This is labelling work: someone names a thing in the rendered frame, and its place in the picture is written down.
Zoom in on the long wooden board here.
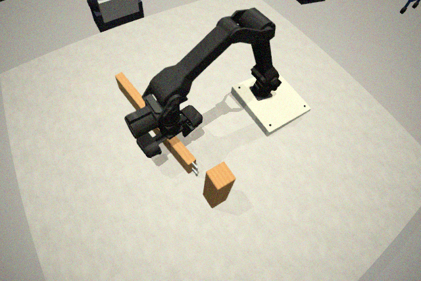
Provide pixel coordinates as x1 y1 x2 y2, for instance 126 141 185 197
115 72 198 176

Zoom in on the wooden headboard post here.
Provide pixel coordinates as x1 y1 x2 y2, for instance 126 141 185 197
203 162 235 208

